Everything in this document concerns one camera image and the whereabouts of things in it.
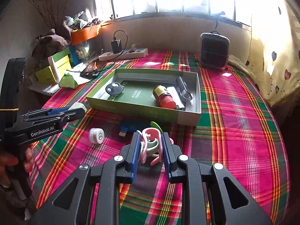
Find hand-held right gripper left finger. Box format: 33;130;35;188
29;132;142;225

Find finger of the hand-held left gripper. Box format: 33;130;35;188
28;108;85;128
22;106;71;120

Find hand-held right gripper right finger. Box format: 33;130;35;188
160;132;273;225

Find white charger adapter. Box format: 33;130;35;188
69;103;87;113

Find pink cable clip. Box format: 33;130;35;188
143;128;174;167
137;131;150;163

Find blue translucent usb device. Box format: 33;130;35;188
118;119;153;137

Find black round key fob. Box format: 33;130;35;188
105;82;124;96

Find green cardboard box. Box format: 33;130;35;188
86;68;202;126

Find red capped brown bottle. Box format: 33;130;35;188
153;85;177;109

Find silver rectangular lighter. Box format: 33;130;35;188
167;86;187;111

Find bike light with clear lens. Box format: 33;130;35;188
176;76;194;104

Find person's left hand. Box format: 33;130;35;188
0;145;35;188

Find white paper sheets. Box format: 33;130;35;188
28;71;93;96

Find light green pouch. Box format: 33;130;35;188
58;73;78;89

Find white flat box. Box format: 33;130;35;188
47;56;61;84

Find green upright box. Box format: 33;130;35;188
52;48;72;75

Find black smartphone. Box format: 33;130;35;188
80;61;109;77

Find brown checked cloth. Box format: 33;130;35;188
31;29;72;59

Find teal printed box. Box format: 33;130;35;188
69;44;88;66

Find clear glass tank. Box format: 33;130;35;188
75;37;105;62

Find dry flower twigs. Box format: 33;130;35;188
25;0;71;32

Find pink green plaid blanket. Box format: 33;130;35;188
30;50;291;225

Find orange planter box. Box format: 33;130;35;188
70;25;102;45

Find black charger plug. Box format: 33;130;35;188
111;40;123;54

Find potted succulent plants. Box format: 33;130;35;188
63;10;101;32

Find white power strip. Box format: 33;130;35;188
98;48;149;61

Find black speaker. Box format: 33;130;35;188
198;31;230;70

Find cream heart print curtain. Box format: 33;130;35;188
244;0;300;108

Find black charger cable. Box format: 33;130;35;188
66;30;129;75

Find black heater cable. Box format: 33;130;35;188
214;11;226;34

